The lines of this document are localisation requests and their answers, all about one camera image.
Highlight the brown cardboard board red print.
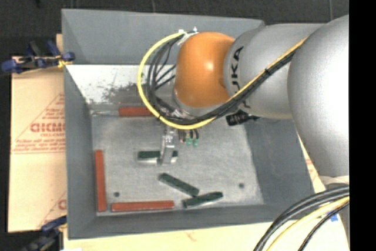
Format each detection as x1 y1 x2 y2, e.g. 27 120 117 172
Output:
6 34 69 233

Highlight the dark green block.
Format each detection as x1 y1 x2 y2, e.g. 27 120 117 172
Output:
182 191 224 209
137 150 179 166
158 172 200 198

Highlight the red-brown flat block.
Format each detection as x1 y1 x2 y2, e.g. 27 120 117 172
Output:
118 106 154 118
110 200 176 212
94 149 108 212

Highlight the black cylinder on white bracket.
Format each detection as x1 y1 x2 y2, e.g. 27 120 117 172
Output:
225 111 260 127

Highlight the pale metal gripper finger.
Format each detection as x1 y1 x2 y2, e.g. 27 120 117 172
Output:
166 139 179 165
159 134 169 166

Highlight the grey metal bin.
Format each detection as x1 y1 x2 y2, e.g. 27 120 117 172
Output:
61 8 317 239

